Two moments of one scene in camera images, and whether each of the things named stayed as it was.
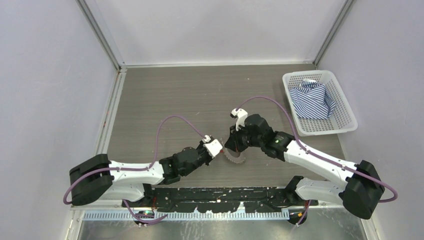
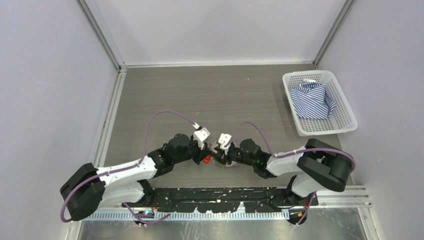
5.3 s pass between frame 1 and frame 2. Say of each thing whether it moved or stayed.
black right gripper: moved
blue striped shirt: stayed
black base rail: stayed
